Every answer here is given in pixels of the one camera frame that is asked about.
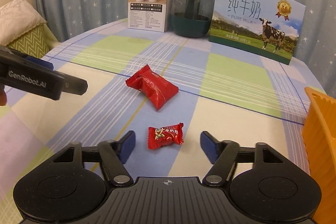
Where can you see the dark green glass jar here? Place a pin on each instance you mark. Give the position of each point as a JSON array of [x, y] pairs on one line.
[[191, 18]]

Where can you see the orange plastic tray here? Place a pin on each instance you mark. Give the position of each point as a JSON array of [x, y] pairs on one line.
[[319, 139]]

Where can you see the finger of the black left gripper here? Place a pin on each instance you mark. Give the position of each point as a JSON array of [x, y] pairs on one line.
[[74, 85]]

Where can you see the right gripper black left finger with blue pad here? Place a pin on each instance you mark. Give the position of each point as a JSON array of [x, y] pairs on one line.
[[114, 154]]

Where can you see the green patterned cushion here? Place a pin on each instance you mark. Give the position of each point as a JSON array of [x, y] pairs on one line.
[[25, 30]]

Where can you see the large red snack packet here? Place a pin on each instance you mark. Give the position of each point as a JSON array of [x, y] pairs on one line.
[[157, 89]]

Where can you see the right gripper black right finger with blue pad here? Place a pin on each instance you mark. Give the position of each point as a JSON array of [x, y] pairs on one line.
[[222, 155]]

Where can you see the checkered tablecloth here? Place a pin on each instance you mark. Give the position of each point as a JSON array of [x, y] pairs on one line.
[[232, 94]]

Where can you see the blue milk carton box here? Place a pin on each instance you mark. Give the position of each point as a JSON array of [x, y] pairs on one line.
[[268, 28]]

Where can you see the small red candy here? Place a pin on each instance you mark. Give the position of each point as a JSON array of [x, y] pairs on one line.
[[165, 136]]

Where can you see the beige white product box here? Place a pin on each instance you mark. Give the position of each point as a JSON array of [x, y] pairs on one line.
[[152, 15]]

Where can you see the person's left hand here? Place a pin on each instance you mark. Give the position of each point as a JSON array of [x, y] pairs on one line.
[[3, 96]]

